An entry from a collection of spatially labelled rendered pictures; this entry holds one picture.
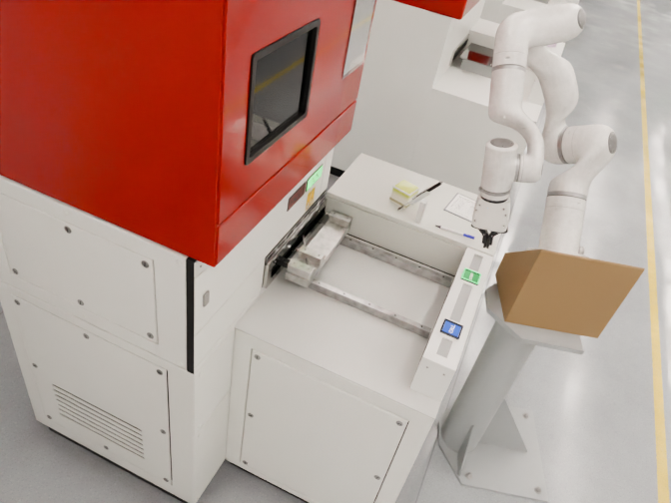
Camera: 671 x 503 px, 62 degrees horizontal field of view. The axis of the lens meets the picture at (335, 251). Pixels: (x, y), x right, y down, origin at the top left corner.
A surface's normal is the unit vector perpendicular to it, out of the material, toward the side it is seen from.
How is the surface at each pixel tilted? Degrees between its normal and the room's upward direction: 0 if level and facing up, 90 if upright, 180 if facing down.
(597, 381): 0
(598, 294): 90
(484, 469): 0
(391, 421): 90
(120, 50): 90
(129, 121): 90
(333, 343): 0
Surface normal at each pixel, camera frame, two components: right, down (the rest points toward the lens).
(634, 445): 0.16, -0.76
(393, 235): -0.39, 0.54
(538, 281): -0.09, 0.63
